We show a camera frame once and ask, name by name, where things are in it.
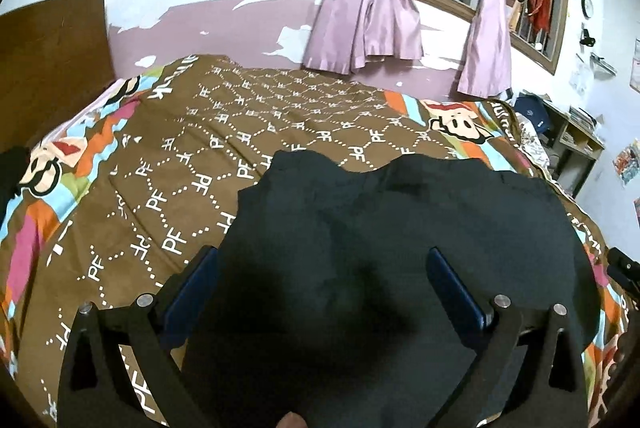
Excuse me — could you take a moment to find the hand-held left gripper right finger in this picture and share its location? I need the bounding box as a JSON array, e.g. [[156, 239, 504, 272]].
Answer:
[[425, 246, 589, 428]]

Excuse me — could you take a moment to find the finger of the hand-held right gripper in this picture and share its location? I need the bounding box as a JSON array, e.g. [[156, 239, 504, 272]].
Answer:
[[606, 247, 640, 295]]

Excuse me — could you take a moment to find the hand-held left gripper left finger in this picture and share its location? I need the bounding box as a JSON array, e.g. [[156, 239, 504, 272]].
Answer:
[[56, 245, 220, 428]]

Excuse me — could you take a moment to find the black jacket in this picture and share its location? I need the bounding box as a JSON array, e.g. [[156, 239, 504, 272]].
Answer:
[[179, 149, 602, 428]]

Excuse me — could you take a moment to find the brown printed blanket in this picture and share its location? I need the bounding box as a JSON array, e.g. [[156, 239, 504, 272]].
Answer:
[[0, 54, 640, 428]]

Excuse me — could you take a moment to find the wooden shelf unit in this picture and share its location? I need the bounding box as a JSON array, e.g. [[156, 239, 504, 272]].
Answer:
[[539, 100, 606, 200]]

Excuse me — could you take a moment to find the dark blue bag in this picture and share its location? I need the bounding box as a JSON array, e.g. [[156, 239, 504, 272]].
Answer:
[[512, 93, 554, 135]]

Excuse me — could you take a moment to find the wooden headboard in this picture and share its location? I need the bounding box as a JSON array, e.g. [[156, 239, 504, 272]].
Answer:
[[0, 0, 117, 155]]

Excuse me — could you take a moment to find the red hanging cloth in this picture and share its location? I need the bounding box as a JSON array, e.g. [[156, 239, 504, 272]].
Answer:
[[524, 0, 557, 35]]

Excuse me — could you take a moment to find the cartoon figure wall poster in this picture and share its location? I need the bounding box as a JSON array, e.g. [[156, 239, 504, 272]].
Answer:
[[612, 145, 640, 187]]

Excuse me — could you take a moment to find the white wall shelf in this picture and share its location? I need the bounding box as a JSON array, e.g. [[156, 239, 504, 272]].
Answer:
[[589, 52, 617, 75]]

